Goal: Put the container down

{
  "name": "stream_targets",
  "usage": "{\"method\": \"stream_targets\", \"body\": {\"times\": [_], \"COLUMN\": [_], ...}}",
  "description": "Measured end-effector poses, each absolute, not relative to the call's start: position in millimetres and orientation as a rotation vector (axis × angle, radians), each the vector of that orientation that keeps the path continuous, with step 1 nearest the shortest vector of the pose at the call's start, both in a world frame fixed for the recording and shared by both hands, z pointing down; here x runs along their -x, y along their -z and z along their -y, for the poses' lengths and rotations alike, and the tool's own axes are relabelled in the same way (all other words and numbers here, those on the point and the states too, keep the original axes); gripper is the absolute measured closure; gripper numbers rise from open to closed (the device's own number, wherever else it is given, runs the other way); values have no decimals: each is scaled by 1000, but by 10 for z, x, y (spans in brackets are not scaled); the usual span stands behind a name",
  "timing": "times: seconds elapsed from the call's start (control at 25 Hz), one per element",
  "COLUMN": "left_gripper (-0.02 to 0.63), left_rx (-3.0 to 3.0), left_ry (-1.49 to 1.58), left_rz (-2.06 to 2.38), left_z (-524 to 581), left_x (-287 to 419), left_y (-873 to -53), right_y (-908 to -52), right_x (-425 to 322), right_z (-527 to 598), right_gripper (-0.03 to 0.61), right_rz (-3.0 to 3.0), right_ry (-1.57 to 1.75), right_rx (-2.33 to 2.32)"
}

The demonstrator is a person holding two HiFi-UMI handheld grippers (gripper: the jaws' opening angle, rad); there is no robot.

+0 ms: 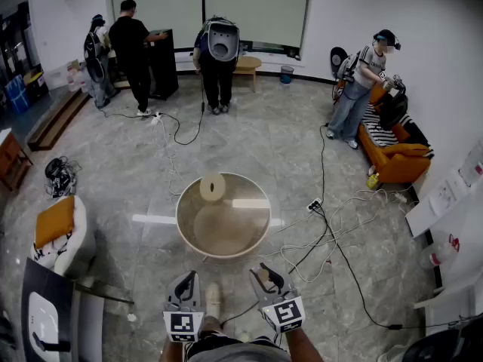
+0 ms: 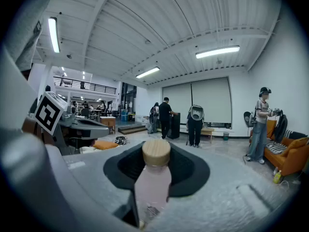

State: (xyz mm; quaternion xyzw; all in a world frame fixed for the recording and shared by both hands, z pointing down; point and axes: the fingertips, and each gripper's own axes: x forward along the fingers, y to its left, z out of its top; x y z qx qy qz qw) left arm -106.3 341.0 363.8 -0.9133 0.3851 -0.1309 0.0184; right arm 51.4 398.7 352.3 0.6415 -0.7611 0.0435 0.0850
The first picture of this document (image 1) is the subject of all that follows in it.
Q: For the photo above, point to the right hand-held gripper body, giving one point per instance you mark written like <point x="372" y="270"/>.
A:
<point x="283" y="313"/>

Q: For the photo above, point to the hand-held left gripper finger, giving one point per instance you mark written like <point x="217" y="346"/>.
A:
<point x="172" y="290"/>
<point x="198" y="292"/>

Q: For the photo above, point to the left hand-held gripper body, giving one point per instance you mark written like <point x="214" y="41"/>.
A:
<point x="183" y="324"/>

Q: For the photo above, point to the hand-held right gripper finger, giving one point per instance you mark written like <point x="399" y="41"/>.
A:
<point x="258" y="287"/>
<point x="287" y="285"/>

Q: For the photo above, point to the person's right forearm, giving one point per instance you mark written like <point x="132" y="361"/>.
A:
<point x="302" y="347"/>

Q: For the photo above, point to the person's left forearm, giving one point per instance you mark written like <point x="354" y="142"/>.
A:
<point x="170" y="351"/>

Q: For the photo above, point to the round glass coffee table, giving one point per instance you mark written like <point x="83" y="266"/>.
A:
<point x="241" y="226"/>

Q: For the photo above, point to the person's white shoe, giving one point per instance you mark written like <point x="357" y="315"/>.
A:
<point x="213" y="298"/>

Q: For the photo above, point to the person's left leg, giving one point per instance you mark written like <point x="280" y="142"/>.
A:
<point x="212" y="324"/>

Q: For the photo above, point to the small white floor scrap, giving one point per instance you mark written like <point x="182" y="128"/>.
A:
<point x="131" y="317"/>

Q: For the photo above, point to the person's dark shorts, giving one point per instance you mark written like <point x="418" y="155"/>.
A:
<point x="234" y="351"/>

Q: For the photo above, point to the white power strip black plugs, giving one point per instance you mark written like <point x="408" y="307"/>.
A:
<point x="314" y="204"/>

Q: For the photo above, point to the white armchair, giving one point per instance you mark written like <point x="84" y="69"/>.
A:
<point x="81" y="236"/>

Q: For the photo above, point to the black power adapter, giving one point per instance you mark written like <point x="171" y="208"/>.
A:
<point x="395" y="326"/>

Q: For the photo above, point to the black side table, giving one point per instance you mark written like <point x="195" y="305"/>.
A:
<point x="45" y="277"/>

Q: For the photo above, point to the white flat device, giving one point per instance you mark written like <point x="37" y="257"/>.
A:
<point x="43" y="315"/>

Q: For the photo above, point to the yellow bottle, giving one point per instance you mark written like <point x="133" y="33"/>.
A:
<point x="373" y="182"/>

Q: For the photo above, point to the orange cushion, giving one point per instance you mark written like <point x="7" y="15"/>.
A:
<point x="54" y="221"/>

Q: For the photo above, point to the clear bottle red label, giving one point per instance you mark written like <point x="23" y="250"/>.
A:
<point x="437" y="256"/>

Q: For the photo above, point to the orange sofa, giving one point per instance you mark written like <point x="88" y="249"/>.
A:
<point x="400" y="164"/>

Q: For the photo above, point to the black white striped blanket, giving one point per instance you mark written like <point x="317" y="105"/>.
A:
<point x="379" y="132"/>

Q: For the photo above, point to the white paper sheets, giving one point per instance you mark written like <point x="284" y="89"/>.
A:
<point x="443" y="198"/>

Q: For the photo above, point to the white desk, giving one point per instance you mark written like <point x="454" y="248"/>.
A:
<point x="453" y="217"/>

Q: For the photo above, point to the wooden floor step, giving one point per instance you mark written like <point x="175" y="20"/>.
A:
<point x="56" y="121"/>

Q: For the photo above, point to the black bag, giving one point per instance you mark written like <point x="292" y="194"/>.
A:
<point x="394" y="109"/>

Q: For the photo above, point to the blue mesh waste basket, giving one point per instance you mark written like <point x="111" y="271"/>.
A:
<point x="287" y="74"/>

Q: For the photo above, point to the round wooden side table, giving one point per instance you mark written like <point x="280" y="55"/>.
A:
<point x="247" y="64"/>

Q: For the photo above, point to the black tall cabinet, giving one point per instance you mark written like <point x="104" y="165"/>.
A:
<point x="164" y="66"/>

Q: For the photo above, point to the grey backpack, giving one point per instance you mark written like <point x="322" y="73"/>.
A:
<point x="348" y="68"/>

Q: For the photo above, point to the black round panel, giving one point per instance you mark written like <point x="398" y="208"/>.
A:
<point x="337" y="59"/>

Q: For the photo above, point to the white hard-shell backpack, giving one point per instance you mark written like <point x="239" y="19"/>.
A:
<point x="223" y="40"/>

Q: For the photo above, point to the blue plastic crate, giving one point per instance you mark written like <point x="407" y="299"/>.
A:
<point x="17" y="94"/>

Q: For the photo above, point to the grey window blind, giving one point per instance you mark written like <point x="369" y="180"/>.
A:
<point x="260" y="6"/>
<point x="158" y="2"/>

